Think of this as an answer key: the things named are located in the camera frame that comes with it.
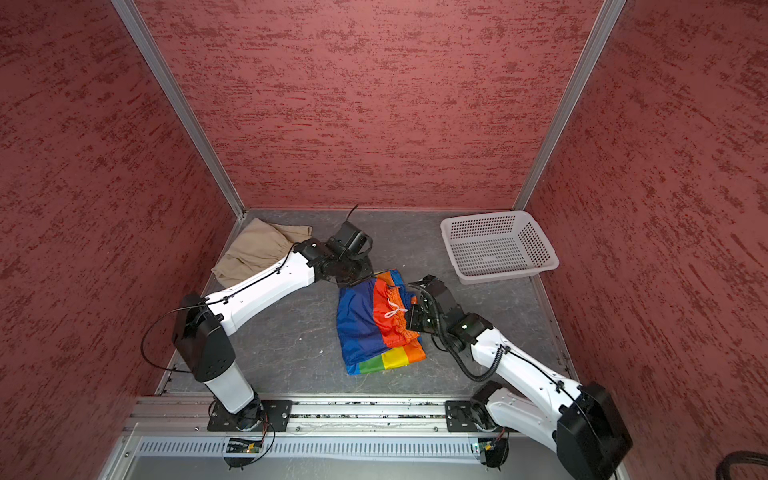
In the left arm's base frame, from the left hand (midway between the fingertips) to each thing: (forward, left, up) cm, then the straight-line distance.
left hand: (372, 280), depth 82 cm
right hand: (-10, -9, -6) cm, 15 cm away
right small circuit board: (-36, -30, -18) cm, 50 cm away
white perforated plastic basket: (+25, -45, -15) cm, 54 cm away
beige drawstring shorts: (+21, +43, -12) cm, 49 cm away
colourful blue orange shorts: (-7, 0, -13) cm, 15 cm away
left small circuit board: (-37, +32, -19) cm, 53 cm away
